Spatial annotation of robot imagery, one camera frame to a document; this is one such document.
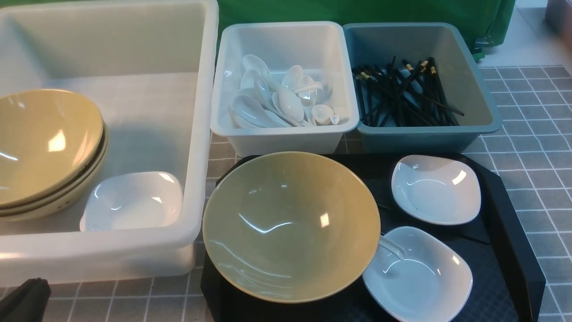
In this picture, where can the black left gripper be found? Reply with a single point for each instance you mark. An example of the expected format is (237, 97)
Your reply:
(27, 303)

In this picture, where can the yellow noodle bowl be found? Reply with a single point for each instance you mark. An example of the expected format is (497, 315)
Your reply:
(291, 227)

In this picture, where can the white ceramic soup spoon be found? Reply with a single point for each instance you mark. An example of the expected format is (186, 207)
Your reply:
(392, 247)

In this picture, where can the white square dish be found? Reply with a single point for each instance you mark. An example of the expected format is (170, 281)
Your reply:
(133, 201)
(431, 284)
(436, 190)

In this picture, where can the bottom stacked yellow bowl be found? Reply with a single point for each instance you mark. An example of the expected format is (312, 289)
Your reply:
(72, 192)

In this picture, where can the stacked yellow bowl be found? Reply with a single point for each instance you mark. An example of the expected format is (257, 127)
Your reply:
(47, 136)
(72, 192)

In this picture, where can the top stacked yellow bowl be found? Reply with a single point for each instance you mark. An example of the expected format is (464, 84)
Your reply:
(47, 136)

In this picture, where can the white square dish in tub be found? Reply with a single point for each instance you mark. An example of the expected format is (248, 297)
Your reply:
(133, 201)

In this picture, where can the white spoon in bin front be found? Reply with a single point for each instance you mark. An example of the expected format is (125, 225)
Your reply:
(250, 110)

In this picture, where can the small white spoon in bin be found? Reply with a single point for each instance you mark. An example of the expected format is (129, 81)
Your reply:
(322, 114)

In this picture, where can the white plastic spoon bin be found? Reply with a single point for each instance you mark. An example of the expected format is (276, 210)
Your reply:
(310, 58)

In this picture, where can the long black chopstick in bin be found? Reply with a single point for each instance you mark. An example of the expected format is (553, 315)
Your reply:
(406, 88)

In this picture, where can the black plastic serving tray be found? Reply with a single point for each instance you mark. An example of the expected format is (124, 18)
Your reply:
(508, 280)

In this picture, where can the blue-grey plastic chopstick bin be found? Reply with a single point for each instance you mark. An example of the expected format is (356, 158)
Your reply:
(384, 55)

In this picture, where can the grey checkered table mat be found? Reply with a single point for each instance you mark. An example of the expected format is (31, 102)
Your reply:
(531, 153)

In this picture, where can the green cloth backdrop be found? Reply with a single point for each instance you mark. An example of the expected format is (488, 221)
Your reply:
(476, 20)

